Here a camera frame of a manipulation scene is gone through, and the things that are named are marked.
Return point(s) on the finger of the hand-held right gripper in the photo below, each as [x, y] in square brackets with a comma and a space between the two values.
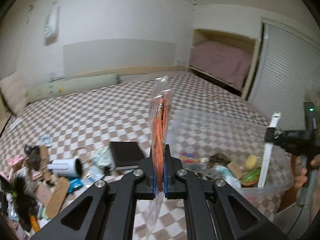
[271, 135]

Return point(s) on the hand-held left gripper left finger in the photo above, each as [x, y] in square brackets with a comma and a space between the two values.
[153, 185]

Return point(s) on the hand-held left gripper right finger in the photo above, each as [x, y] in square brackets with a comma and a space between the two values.
[166, 190]

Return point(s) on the white smartwatch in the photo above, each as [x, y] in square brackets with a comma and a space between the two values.
[265, 160]

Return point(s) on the clear plastic container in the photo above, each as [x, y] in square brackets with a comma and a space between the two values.
[262, 197]

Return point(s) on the person's right hand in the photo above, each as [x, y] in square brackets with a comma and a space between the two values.
[300, 180]

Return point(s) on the black box with white side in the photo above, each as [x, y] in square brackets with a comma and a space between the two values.
[127, 152]

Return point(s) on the burger toy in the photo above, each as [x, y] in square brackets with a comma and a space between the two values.
[250, 172]

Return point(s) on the floral pouch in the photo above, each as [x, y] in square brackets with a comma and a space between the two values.
[101, 157]

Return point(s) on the light blue tissue pack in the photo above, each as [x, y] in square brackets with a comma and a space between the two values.
[227, 176]

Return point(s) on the white and blue sachet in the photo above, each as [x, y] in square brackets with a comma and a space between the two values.
[90, 177]

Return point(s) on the white slatted sliding door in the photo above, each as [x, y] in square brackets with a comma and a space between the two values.
[282, 67]

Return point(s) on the blue snack packet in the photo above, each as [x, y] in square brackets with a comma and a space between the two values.
[75, 184]

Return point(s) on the checkered bed sheet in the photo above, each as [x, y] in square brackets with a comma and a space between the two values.
[112, 110]

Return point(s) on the pink bedding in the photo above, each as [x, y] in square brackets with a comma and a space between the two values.
[220, 62]

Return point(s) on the white cylindrical device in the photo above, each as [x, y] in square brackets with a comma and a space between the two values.
[62, 167]

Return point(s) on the pink compact case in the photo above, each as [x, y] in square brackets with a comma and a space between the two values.
[43, 195]

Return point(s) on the small grey sachet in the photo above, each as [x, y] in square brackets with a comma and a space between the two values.
[46, 140]

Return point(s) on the green bolster pillow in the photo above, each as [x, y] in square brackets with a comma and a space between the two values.
[75, 88]

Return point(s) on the orange tube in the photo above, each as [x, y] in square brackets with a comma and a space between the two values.
[34, 222]

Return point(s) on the grey headboard panel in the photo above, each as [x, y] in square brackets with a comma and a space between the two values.
[120, 55]

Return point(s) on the black feather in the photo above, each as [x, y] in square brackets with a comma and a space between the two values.
[20, 202]

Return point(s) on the pink hand-shaped holder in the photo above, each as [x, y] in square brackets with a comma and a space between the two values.
[15, 160]

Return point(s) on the white paper slip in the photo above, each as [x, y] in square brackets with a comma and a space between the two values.
[17, 123]

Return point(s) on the white fluffy pillow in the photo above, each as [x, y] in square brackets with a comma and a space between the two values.
[12, 92]

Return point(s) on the hanging white paper bag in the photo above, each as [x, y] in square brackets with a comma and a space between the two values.
[52, 21]

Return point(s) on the wooden alcove frame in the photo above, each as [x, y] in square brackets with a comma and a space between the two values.
[252, 70]

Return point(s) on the wooden bed frame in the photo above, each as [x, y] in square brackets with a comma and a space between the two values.
[130, 71]

